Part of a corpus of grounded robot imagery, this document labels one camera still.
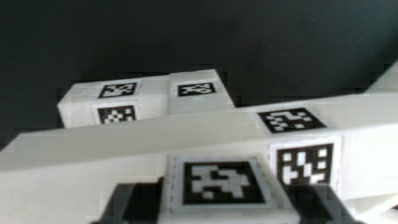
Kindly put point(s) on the white chair leg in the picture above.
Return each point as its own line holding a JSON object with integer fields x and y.
{"x": 115, "y": 101}
{"x": 198, "y": 92}

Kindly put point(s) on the white chair back frame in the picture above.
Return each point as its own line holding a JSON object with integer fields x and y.
{"x": 323, "y": 140}

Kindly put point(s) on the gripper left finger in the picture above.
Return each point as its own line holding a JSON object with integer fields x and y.
{"x": 134, "y": 204}

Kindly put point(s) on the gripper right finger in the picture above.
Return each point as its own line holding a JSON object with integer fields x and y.
{"x": 319, "y": 205}

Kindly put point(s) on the white tagged cube nut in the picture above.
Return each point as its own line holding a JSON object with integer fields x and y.
{"x": 223, "y": 192}

